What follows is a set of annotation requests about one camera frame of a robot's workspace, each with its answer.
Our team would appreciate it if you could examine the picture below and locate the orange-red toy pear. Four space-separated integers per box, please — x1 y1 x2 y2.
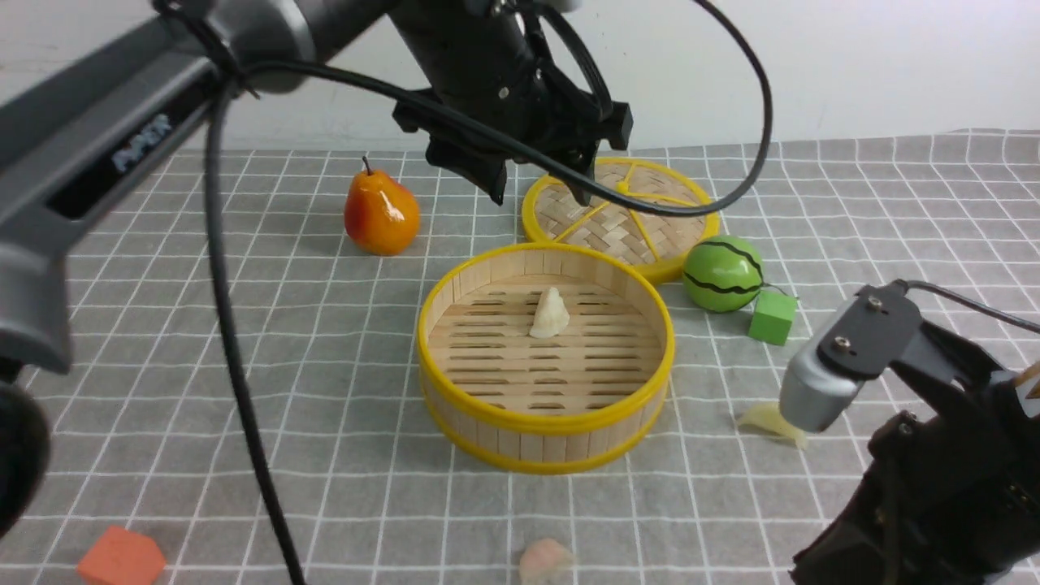
343 157 421 257

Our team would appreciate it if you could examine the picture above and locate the pink dumpling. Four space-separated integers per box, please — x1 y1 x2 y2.
518 538 574 585

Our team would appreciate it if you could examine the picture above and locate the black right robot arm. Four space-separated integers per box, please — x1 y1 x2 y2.
791 323 1039 584

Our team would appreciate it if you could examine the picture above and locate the grey checked tablecloth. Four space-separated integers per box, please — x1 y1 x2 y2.
2 130 1039 584

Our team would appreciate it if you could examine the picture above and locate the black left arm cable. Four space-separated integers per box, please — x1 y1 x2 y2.
154 0 774 585

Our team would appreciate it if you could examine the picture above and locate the woven bamboo steamer lid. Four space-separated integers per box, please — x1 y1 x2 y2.
521 157 720 284

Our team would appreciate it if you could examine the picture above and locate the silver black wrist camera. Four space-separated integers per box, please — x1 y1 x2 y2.
779 280 924 433

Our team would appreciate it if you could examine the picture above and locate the pale yellow-green dumpling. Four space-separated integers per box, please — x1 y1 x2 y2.
736 402 808 451

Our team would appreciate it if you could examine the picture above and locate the green toy watermelon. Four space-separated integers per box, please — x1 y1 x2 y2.
681 236 765 314

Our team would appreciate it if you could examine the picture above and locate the white pointed dumpling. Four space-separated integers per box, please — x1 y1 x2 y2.
528 288 570 338

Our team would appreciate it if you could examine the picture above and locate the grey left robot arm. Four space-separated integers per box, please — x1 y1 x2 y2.
1 1 634 532

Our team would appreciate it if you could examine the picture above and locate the green cube block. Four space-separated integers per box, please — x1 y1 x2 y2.
747 290 798 347

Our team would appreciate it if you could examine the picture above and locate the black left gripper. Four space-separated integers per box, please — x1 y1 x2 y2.
392 1 634 206

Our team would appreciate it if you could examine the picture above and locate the bamboo steamer tray yellow rim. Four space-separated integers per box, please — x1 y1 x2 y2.
415 243 676 475

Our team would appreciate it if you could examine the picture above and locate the orange block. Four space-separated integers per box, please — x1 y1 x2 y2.
76 526 167 584

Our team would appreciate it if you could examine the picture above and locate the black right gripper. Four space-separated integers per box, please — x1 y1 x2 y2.
869 322 1038 522

